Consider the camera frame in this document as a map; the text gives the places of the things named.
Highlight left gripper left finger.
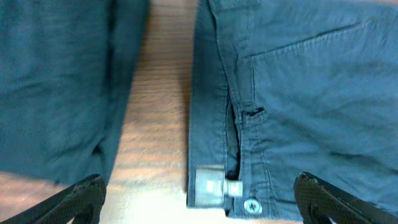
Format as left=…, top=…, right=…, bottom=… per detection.
left=1, top=174, right=106, bottom=224

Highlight folded dark navy shorts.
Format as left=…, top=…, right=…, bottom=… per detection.
left=1, top=0, right=149, bottom=184

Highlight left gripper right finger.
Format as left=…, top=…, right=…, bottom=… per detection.
left=294, top=172, right=397, bottom=224

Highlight navy blue shorts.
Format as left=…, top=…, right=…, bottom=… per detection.
left=187, top=0, right=397, bottom=220

